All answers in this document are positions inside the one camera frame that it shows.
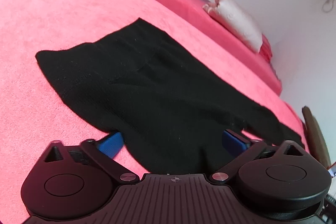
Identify red bed sheet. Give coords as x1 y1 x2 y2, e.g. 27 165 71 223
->
156 0 282 94

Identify pink bed blanket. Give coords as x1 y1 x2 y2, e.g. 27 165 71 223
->
1 0 303 223

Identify black pants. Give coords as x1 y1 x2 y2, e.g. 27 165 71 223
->
35 19 302 174

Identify white pillow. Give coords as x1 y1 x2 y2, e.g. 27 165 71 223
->
203 0 263 53

